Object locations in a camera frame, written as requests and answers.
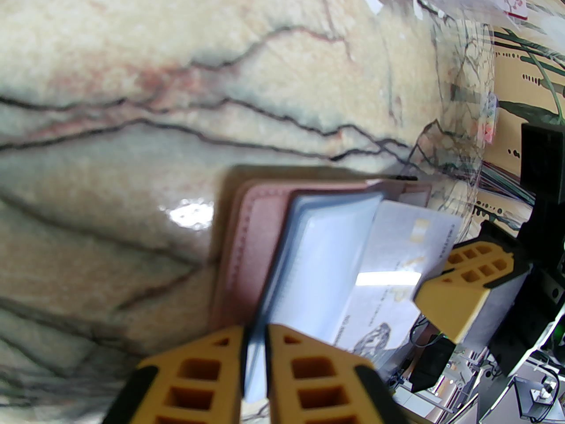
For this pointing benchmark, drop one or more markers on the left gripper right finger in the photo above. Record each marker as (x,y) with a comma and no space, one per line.
(318,382)

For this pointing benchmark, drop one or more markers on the white card gold chip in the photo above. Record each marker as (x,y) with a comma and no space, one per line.
(397,254)

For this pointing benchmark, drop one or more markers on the colourful marker pen pack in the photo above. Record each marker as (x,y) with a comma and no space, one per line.
(491,119)

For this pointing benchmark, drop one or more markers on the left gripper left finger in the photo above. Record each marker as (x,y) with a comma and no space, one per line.
(194,382)

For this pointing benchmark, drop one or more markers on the pink leather card holder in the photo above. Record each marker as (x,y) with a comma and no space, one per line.
(251,245)

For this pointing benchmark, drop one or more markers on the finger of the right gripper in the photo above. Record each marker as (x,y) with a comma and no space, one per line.
(485,263)
(454,307)

